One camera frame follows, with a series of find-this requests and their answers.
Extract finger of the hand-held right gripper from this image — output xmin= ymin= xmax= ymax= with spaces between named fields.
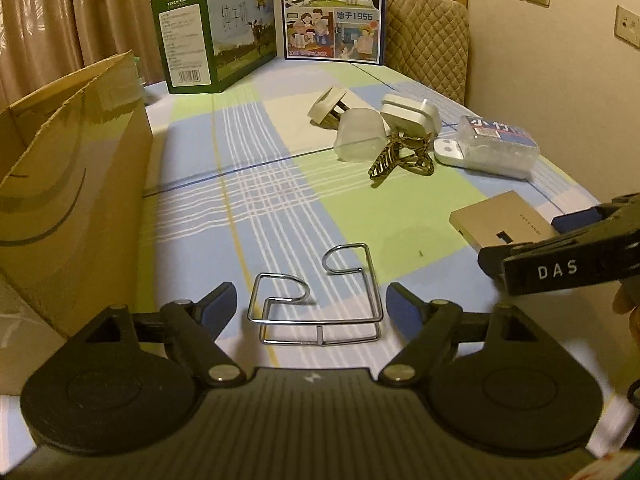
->
xmin=477 ymin=239 xmax=568 ymax=279
xmin=550 ymin=192 xmax=640 ymax=235

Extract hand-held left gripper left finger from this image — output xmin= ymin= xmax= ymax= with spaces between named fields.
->
xmin=70 ymin=281 xmax=247 ymax=388

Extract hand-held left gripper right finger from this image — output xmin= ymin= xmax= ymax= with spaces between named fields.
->
xmin=377 ymin=281 xmax=553 ymax=388

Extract metal wire rack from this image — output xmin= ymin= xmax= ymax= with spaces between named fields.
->
xmin=247 ymin=242 xmax=385 ymax=346

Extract beige box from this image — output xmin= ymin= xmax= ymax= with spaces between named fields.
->
xmin=448 ymin=191 xmax=558 ymax=251

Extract white remote control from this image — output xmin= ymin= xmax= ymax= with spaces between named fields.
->
xmin=433 ymin=135 xmax=468 ymax=166

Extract translucent plastic cup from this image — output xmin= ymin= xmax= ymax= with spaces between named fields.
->
xmin=334 ymin=108 xmax=388 ymax=162

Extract brown cardboard box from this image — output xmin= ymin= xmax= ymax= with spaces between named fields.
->
xmin=0 ymin=50 xmax=154 ymax=396

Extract person's right hand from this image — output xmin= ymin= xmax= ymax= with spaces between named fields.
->
xmin=613 ymin=277 xmax=640 ymax=317

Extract clear plastic box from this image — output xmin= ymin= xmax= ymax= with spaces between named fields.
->
xmin=457 ymin=115 xmax=542 ymax=179

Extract bronze hair claw clip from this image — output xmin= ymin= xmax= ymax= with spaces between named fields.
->
xmin=368 ymin=130 xmax=435 ymax=188

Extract white plug adapter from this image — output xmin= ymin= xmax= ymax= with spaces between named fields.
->
xmin=380 ymin=92 xmax=442 ymax=137

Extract beige plug adapter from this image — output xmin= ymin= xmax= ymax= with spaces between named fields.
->
xmin=307 ymin=86 xmax=353 ymax=130

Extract beige quilted chair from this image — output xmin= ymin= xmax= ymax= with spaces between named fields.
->
xmin=385 ymin=0 xmax=471 ymax=106

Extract green milk carton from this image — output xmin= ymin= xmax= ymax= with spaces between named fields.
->
xmin=151 ymin=0 xmax=277 ymax=95

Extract blue milk carton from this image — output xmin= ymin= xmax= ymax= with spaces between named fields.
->
xmin=278 ymin=0 xmax=388 ymax=66

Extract beige curtain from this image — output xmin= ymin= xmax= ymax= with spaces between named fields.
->
xmin=0 ymin=0 xmax=258 ymax=108

